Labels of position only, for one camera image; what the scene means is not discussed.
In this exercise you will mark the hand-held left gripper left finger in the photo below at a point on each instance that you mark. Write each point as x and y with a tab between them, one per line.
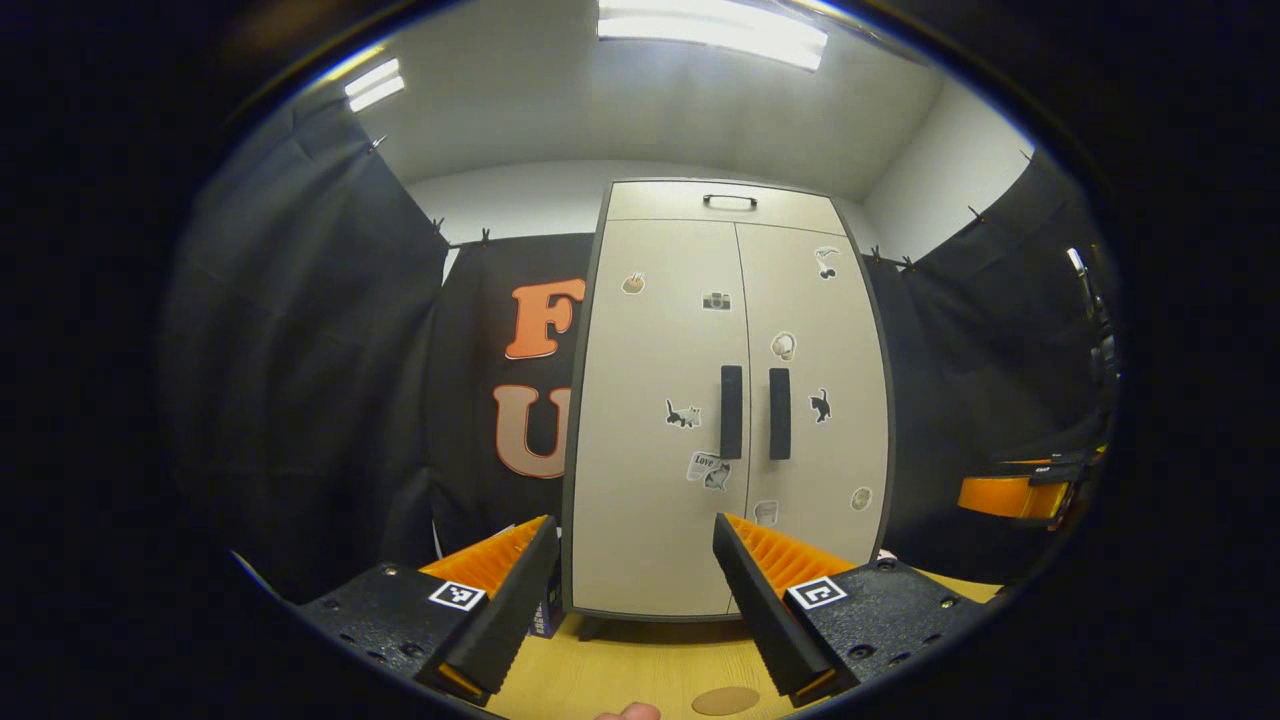
510	610

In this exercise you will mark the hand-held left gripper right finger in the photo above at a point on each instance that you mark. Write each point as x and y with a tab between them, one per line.
765	610

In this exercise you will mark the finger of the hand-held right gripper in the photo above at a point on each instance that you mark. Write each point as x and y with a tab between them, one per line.
1010	498

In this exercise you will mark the white cabinet door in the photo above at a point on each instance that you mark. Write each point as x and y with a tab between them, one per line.
840	330
640	500

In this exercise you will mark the round cork coaster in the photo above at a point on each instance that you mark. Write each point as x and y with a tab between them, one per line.
725	700

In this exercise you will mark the black backdrop cloth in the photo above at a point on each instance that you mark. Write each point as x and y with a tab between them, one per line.
300	350

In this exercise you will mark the white cabinet top flap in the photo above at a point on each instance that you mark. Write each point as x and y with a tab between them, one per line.
660	205

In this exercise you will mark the small ceiling light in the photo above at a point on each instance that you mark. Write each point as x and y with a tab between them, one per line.
375	85

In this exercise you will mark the large ceiling light panel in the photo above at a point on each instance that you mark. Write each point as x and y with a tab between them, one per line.
710	30

